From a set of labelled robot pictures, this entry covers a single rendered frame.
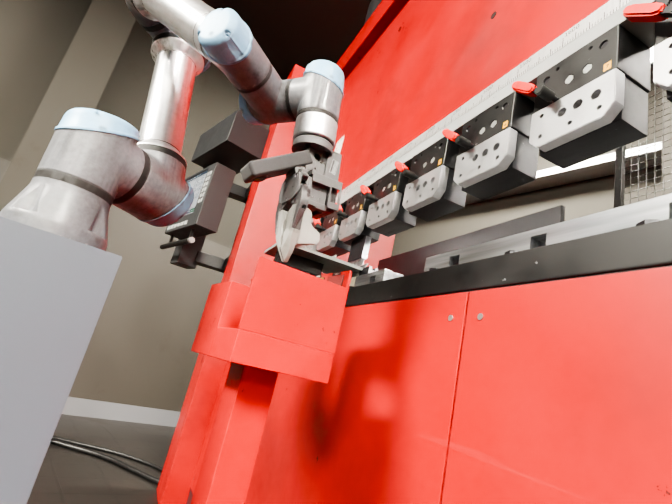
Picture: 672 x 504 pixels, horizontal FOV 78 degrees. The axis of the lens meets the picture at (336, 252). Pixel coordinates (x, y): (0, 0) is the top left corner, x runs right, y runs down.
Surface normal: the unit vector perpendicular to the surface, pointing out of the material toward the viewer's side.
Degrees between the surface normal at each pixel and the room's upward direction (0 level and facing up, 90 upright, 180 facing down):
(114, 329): 90
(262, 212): 90
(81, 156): 90
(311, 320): 90
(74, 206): 73
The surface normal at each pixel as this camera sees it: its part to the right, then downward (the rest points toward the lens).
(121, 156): 0.91, 0.09
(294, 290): 0.55, -0.12
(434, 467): -0.88, -0.32
